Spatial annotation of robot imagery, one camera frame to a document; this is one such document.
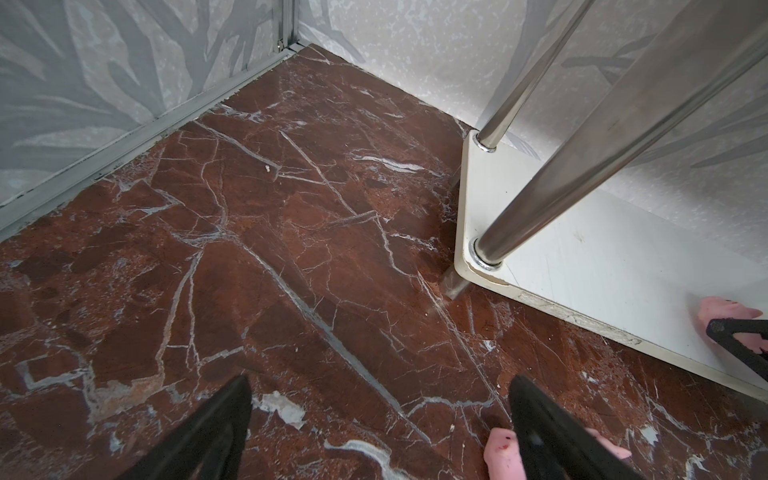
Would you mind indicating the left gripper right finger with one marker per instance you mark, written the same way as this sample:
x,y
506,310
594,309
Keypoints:
x,y
553,444

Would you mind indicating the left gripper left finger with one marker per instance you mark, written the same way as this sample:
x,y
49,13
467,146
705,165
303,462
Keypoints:
x,y
208,445

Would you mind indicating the pink pig toy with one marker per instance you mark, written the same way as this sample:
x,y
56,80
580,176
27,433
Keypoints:
x,y
502,456
720,308

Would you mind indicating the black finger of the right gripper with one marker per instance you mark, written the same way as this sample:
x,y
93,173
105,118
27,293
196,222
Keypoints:
x,y
721,331

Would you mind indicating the white two-tier shelf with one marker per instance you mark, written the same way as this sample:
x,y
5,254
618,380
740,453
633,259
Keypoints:
x,y
624,179

